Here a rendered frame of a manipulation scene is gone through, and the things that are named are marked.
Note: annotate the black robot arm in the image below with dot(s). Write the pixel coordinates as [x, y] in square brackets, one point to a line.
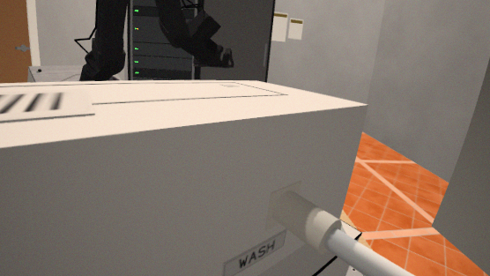
[107, 47]

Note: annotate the white cylinder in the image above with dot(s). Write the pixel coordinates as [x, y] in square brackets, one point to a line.
[360, 257]

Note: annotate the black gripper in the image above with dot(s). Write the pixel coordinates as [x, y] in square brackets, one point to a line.
[207, 58]

